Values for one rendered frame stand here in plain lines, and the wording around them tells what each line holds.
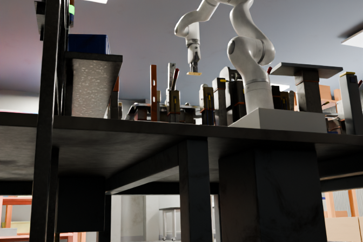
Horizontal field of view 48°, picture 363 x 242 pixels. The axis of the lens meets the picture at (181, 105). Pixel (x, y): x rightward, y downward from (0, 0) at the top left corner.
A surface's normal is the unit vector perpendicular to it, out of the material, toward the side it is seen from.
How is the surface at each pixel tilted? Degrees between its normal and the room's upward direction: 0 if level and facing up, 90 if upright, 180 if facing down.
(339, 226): 90
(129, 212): 90
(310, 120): 90
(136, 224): 90
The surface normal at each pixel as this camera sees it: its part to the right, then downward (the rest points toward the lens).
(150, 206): 0.37, -0.27
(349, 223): -0.84, -0.13
